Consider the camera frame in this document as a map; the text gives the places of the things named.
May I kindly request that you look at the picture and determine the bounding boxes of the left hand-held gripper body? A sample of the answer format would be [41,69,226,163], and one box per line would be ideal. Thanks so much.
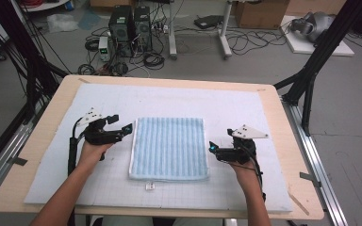
[75,107,123,146]

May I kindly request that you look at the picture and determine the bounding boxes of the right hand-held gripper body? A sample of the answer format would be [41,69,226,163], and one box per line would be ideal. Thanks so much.
[216,124,270,165]

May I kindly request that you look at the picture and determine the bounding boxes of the light blue striped towel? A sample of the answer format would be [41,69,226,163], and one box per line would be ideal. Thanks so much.
[128,117,210,183]

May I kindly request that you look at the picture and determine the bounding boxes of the person's left hand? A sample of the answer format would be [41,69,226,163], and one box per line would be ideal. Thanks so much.
[76,140,114,169]

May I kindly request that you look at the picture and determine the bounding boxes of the person's right hand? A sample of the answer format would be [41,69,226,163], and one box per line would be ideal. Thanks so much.
[230,158,262,186]

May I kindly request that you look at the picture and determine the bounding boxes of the white foam grid mat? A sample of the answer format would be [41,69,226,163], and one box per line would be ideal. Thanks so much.
[23,83,294,213]

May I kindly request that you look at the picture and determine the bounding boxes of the white power supply box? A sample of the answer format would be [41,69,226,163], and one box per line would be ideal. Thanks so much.
[97,36,111,62]

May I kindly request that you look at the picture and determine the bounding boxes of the black computer tower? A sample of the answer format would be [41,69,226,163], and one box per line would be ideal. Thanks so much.
[107,5,136,57]
[134,6,154,53]

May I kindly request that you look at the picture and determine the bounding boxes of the desk with white legs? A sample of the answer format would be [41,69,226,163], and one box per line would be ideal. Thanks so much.
[168,0,234,60]

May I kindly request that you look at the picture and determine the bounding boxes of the clear plastic bag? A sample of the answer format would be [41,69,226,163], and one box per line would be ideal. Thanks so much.
[46,12,79,34]

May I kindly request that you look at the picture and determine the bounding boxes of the flat black device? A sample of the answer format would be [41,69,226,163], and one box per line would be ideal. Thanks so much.
[193,14,224,30]

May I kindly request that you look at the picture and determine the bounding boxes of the large cardboard box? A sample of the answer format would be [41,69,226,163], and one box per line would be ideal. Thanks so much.
[234,0,290,30]

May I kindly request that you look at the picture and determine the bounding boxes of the white floor board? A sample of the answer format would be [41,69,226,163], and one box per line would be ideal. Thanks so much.
[279,15,355,57]

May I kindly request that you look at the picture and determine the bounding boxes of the grey helmet-like device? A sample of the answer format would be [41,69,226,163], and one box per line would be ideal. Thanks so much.
[289,11,336,43]

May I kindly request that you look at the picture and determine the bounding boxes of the light wooden cabinet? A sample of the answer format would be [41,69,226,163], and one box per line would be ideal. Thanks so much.
[286,0,350,17]

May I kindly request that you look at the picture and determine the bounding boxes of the coiled black cable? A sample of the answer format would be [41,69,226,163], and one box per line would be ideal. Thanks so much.
[142,51,166,71]

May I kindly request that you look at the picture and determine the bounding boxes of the aluminium rail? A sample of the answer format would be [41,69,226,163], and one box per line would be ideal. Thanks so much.
[282,100,348,226]
[0,103,45,205]

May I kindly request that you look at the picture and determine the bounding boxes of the black metal frame post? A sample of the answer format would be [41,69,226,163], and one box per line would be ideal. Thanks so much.
[272,0,362,137]
[0,0,70,126]

